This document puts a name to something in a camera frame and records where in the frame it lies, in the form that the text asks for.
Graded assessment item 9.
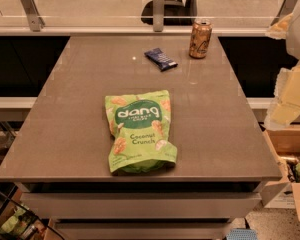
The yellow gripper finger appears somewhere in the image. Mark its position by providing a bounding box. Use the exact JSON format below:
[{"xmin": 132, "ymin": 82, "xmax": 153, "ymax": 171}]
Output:
[
  {"xmin": 265, "ymin": 13, "xmax": 293, "ymax": 40},
  {"xmin": 264, "ymin": 64, "xmax": 300, "ymax": 131}
]

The orange soda can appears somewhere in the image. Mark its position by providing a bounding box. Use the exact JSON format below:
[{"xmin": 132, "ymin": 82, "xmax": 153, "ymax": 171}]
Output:
[{"xmin": 189, "ymin": 18, "xmax": 212, "ymax": 59}]

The green rice chip bag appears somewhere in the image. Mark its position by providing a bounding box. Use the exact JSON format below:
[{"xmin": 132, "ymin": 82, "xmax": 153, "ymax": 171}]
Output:
[{"xmin": 105, "ymin": 90, "xmax": 177, "ymax": 173}]

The black office chair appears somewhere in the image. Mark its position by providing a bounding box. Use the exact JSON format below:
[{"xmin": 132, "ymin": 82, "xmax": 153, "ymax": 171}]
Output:
[{"xmin": 141, "ymin": 0, "xmax": 197, "ymax": 26}]

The blue snack bar wrapper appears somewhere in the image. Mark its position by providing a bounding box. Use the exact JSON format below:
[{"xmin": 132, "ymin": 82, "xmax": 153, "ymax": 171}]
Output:
[{"xmin": 144, "ymin": 48, "xmax": 178, "ymax": 71}]

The blue mesh object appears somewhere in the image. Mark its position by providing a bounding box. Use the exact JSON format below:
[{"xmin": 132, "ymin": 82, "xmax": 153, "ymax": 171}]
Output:
[{"xmin": 226, "ymin": 229, "xmax": 258, "ymax": 240}]

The grey upper drawer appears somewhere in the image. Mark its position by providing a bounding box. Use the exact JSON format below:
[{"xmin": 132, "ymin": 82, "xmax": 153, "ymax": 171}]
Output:
[{"xmin": 21, "ymin": 193, "xmax": 261, "ymax": 219}]

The grey drawer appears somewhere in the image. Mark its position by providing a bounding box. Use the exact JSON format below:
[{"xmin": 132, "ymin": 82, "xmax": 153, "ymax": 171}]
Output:
[
  {"xmin": 54, "ymin": 222, "xmax": 230, "ymax": 240},
  {"xmin": 21, "ymin": 193, "xmax": 261, "ymax": 219}
]

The grey lower drawer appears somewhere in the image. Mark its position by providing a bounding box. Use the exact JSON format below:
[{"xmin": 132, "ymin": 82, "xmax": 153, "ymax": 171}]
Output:
[{"xmin": 54, "ymin": 222, "xmax": 230, "ymax": 240}]

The right metal railing bracket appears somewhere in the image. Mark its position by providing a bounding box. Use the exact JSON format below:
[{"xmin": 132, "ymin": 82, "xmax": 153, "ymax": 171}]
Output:
[{"xmin": 272, "ymin": 0, "xmax": 300, "ymax": 24}]

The metal railing bracket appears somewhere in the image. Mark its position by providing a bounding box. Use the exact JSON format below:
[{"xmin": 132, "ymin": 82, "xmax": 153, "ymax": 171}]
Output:
[
  {"xmin": 153, "ymin": 0, "xmax": 164, "ymax": 32},
  {"xmin": 272, "ymin": 0, "xmax": 300, "ymax": 24},
  {"xmin": 20, "ymin": 0, "xmax": 45, "ymax": 32}
]

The middle metal railing bracket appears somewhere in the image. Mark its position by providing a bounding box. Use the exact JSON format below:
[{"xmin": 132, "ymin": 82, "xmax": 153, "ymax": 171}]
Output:
[{"xmin": 153, "ymin": 0, "xmax": 164, "ymax": 32}]

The left metal railing bracket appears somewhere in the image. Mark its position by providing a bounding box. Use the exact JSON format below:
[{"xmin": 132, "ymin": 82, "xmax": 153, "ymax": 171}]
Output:
[{"xmin": 20, "ymin": 0, "xmax": 45, "ymax": 32}]

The wire basket with items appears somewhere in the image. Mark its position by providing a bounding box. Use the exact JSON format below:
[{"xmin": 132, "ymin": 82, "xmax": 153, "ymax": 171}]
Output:
[{"xmin": 0, "ymin": 187, "xmax": 65, "ymax": 240}]

